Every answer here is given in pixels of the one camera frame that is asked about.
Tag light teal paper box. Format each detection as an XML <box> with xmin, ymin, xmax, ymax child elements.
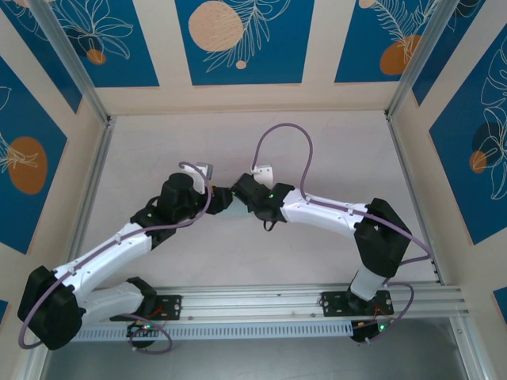
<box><xmin>226</xmin><ymin>197</ymin><xmax>251</xmax><ymax>219</ymax></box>

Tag aluminium profile beam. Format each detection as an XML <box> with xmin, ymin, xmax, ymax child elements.
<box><xmin>78</xmin><ymin>281</ymin><xmax>471</xmax><ymax>326</ymax></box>

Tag black controller board green light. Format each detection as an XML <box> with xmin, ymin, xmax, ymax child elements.
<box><xmin>350</xmin><ymin>318</ymin><xmax>397</xmax><ymax>346</ymax></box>
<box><xmin>125</xmin><ymin>321</ymin><xmax>164</xmax><ymax>338</ymax></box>

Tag purple cable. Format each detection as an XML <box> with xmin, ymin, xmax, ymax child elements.
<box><xmin>18</xmin><ymin>161</ymin><xmax>211</xmax><ymax>355</ymax></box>
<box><xmin>251</xmin><ymin>123</ymin><xmax>433</xmax><ymax>345</ymax></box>

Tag aluminium table edge rail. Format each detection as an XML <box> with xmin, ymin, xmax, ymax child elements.
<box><xmin>386</xmin><ymin>114</ymin><xmax>447</xmax><ymax>284</ymax></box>
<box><xmin>69</xmin><ymin>116</ymin><xmax>116</xmax><ymax>264</ymax></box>

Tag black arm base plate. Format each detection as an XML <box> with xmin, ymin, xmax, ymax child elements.
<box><xmin>319</xmin><ymin>291</ymin><xmax>395</xmax><ymax>317</ymax></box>
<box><xmin>148</xmin><ymin>294</ymin><xmax>183</xmax><ymax>321</ymax></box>

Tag grey slotted cable duct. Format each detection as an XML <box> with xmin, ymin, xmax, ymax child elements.
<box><xmin>74</xmin><ymin>321</ymin><xmax>353</xmax><ymax>342</ymax></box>

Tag blue floral wall panel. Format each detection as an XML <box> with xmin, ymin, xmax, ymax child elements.
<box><xmin>334</xmin><ymin>0</ymin><xmax>441</xmax><ymax>85</ymax></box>
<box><xmin>0</xmin><ymin>3</ymin><xmax>83</xmax><ymax>115</ymax></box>
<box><xmin>50</xmin><ymin>0</ymin><xmax>160</xmax><ymax>89</ymax></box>
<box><xmin>429</xmin><ymin>47</ymin><xmax>507</xmax><ymax>247</ymax></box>
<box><xmin>175</xmin><ymin>0</ymin><xmax>317</xmax><ymax>86</ymax></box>
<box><xmin>0</xmin><ymin>56</ymin><xmax>69</xmax><ymax>256</ymax></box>
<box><xmin>410</xmin><ymin>0</ymin><xmax>507</xmax><ymax>108</ymax></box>

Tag aluminium frame post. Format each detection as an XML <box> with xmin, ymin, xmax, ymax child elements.
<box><xmin>28</xmin><ymin>0</ymin><xmax>114</xmax><ymax>127</ymax></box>
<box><xmin>386</xmin><ymin>0</ymin><xmax>464</xmax><ymax>120</ymax></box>

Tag aluminium frame strut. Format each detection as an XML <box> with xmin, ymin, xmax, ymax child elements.
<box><xmin>17</xmin><ymin>348</ymin><xmax>52</xmax><ymax>380</ymax></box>
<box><xmin>449</xmin><ymin>316</ymin><xmax>486</xmax><ymax>380</ymax></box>

